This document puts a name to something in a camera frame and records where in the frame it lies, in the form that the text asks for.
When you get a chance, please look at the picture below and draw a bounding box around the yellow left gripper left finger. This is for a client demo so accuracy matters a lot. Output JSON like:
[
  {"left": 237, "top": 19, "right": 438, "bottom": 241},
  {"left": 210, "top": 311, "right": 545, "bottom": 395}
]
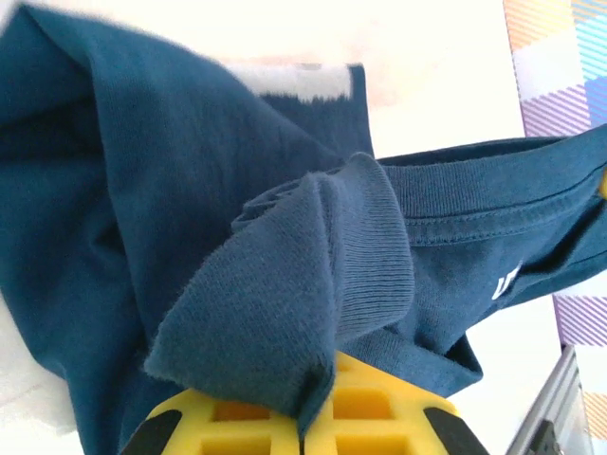
[{"left": 118, "top": 388, "right": 302, "bottom": 455}]

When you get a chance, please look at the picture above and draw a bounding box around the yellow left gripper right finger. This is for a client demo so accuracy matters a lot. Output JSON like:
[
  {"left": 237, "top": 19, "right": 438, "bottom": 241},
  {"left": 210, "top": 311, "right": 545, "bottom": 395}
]
[{"left": 303, "top": 353, "right": 487, "bottom": 455}]

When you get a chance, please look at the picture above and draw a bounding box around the dark blue t-shirt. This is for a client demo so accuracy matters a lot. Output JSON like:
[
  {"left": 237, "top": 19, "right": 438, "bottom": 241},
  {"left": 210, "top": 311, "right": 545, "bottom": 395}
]
[{"left": 0, "top": 2, "right": 607, "bottom": 455}]

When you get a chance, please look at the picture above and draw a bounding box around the aluminium floor rail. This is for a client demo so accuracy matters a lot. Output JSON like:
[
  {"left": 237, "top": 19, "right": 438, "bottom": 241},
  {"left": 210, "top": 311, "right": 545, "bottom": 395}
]
[{"left": 505, "top": 344, "right": 595, "bottom": 455}]

